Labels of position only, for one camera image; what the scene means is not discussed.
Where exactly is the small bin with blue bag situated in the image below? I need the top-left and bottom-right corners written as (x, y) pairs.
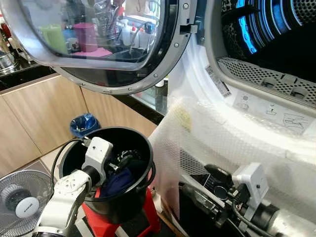
top-left (69, 113), bottom-right (101, 139)

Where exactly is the purple plastic jug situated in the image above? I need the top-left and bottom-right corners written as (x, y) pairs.
top-left (73, 22), bottom-right (98, 53)

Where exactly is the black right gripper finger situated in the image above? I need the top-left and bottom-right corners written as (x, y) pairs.
top-left (181, 183), bottom-right (221, 221)
top-left (203, 164), bottom-right (234, 187)

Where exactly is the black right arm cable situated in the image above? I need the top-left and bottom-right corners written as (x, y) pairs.
top-left (231, 206), bottom-right (263, 237)

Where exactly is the round glass washer door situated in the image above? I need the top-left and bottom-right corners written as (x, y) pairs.
top-left (0, 0), bottom-right (199, 95)

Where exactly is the pink cloth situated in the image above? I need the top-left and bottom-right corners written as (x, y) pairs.
top-left (74, 47), bottom-right (113, 58)

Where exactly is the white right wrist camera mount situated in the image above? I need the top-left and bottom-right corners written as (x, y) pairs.
top-left (231, 162), bottom-right (270, 221)

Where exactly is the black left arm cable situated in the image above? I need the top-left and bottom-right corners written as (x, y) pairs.
top-left (50, 137), bottom-right (90, 194)

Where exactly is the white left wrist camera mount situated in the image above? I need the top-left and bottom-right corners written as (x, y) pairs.
top-left (81, 136), bottom-right (115, 186)

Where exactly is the green plastic cup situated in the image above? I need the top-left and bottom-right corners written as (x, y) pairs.
top-left (40, 25), bottom-right (69, 55)

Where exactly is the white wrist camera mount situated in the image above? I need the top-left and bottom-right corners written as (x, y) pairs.
top-left (81, 136), bottom-right (115, 186)
top-left (231, 162), bottom-right (270, 221)

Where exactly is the white electric fan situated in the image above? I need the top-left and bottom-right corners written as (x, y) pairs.
top-left (0, 170), bottom-right (54, 237)

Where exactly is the dark blue garment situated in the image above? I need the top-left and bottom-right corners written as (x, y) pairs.
top-left (100, 167), bottom-right (135, 198)

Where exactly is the wooden kitchen cabinet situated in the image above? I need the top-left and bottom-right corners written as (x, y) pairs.
top-left (0, 74), bottom-right (158, 177)

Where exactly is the black plastic bucket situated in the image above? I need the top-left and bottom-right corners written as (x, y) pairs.
top-left (58, 126), bottom-right (155, 224)

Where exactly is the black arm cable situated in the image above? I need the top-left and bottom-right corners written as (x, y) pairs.
top-left (231, 206), bottom-right (263, 237)
top-left (50, 137), bottom-right (90, 194)

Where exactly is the white washer with bubble wrap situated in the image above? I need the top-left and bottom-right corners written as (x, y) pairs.
top-left (147, 0), bottom-right (316, 237)

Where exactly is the red plastic stool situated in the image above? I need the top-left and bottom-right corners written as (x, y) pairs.
top-left (81, 187), bottom-right (161, 237)

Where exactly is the yellow washer sticker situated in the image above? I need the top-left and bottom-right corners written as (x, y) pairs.
top-left (173, 105), bottom-right (193, 132)

